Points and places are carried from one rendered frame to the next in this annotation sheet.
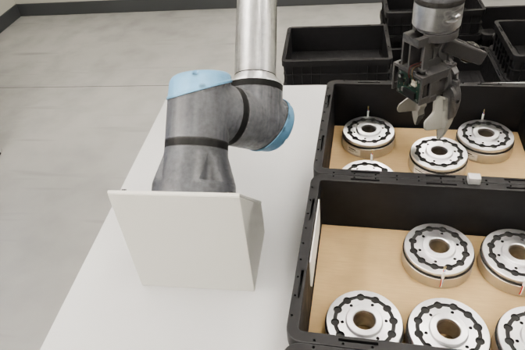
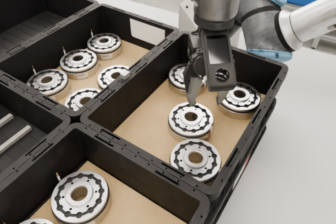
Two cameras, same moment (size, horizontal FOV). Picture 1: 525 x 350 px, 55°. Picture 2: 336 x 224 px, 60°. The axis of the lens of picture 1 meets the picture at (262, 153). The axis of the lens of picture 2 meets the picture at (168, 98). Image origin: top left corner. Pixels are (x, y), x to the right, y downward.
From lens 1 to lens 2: 112 cm
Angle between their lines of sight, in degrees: 76
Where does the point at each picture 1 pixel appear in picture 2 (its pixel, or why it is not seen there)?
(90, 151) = not seen: outside the picture
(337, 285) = (133, 52)
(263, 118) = (250, 29)
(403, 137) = (234, 126)
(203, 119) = not seen: outside the picture
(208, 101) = not seen: outside the picture
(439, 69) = (194, 41)
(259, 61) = (296, 13)
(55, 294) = not seen: hidden behind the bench
